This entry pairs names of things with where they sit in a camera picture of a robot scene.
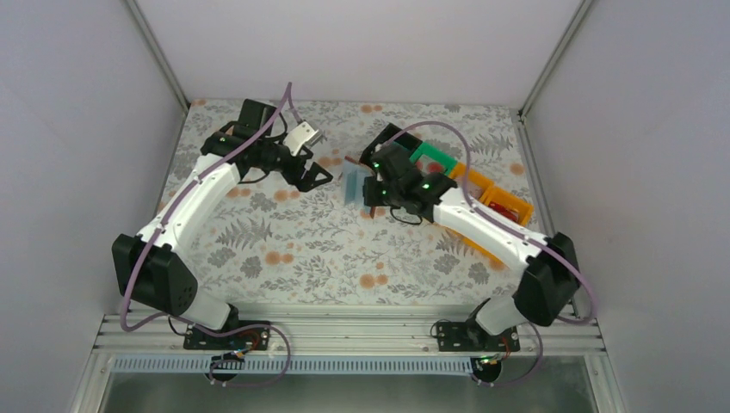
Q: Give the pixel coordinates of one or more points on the brown leather card holder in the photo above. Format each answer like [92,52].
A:
[352,182]

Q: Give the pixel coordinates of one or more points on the red item in orange bin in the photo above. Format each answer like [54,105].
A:
[511,214]

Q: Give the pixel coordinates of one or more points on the aluminium rail frame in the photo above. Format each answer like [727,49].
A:
[334,339]

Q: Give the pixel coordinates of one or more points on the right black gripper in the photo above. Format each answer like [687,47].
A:
[369,198]

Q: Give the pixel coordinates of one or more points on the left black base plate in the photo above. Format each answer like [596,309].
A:
[255,337]

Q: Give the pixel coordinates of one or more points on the orange storage bin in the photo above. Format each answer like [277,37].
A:
[485,190]

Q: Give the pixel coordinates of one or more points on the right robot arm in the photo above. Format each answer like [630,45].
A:
[546,264]

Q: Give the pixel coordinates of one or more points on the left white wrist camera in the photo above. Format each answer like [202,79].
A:
[304,133]

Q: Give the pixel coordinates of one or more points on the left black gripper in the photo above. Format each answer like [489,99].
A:
[306,185]

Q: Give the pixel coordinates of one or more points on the red white item in bin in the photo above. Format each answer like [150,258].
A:
[434,167]

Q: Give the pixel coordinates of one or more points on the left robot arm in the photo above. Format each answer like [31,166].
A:
[150,265]

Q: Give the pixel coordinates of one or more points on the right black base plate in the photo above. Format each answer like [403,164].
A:
[465,337]

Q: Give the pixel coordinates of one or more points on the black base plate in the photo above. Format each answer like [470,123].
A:
[465,337]
[255,337]

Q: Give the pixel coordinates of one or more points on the black storage bin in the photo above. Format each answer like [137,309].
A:
[406,140]

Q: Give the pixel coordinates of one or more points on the floral table mat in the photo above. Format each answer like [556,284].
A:
[266,242]

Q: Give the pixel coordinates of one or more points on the green storage bin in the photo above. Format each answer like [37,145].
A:
[426,153]

